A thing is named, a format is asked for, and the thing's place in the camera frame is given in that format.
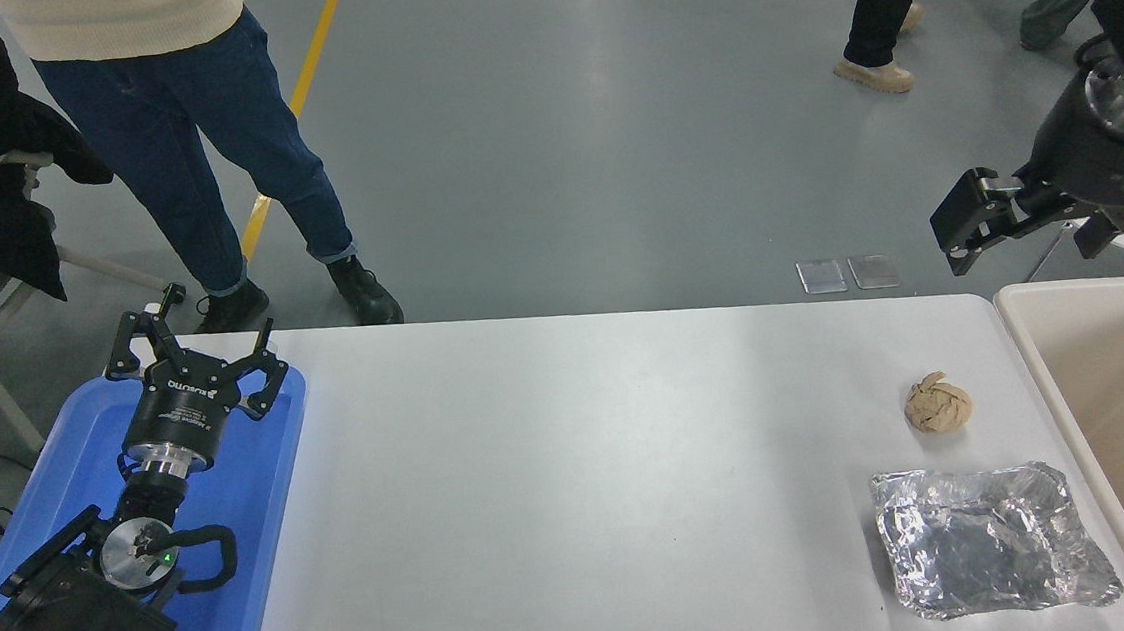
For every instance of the crumpled tan paper ball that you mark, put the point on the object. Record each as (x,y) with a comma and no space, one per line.
(938,404)

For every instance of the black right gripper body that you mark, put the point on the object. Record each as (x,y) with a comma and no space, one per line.
(1112,167)

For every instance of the silver floor plate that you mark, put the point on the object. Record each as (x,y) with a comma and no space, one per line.
(874,271)
(822,276)

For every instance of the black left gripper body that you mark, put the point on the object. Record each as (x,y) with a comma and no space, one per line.
(178,406)

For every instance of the silver foil tray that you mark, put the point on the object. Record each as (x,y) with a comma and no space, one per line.
(991,542)

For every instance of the large pale bin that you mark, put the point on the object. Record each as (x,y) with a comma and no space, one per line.
(1119,382)

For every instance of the standing person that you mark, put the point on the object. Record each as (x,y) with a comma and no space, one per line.
(167,136)

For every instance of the blue plastic tray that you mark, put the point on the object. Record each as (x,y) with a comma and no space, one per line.
(254,480)

